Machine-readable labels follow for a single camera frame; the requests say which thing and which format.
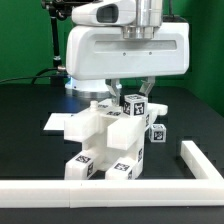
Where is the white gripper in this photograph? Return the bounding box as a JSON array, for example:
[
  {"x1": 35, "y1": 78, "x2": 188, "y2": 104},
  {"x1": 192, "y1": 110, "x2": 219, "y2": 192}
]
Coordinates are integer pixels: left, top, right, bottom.
[{"x1": 66, "y1": 0, "x2": 189, "y2": 106}]

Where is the white chair backrest part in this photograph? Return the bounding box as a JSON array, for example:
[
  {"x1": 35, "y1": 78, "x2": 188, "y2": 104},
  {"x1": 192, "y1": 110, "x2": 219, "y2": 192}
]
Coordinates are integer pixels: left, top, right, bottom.
[{"x1": 64, "y1": 99, "x2": 168, "y2": 150}]

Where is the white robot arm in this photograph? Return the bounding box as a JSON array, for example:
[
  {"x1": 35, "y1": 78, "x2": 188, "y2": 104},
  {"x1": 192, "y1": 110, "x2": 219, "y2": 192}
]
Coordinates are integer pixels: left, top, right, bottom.
[{"x1": 66, "y1": 0, "x2": 189, "y2": 105}]

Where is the white U-shaped obstacle fence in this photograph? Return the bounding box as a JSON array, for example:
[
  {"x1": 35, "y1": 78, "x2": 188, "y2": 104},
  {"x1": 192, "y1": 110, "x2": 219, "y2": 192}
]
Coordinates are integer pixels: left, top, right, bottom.
[{"x1": 0, "y1": 141, "x2": 224, "y2": 208}]

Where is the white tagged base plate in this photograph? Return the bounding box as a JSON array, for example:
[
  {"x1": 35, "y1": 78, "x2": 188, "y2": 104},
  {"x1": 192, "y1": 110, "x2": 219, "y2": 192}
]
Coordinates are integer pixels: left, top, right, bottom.
[{"x1": 44, "y1": 113, "x2": 78, "y2": 131}]

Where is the black cable on table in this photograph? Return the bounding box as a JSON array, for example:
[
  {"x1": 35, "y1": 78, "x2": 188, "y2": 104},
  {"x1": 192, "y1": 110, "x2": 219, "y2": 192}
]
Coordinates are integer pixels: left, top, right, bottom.
[{"x1": 0, "y1": 66, "x2": 68, "y2": 86}]

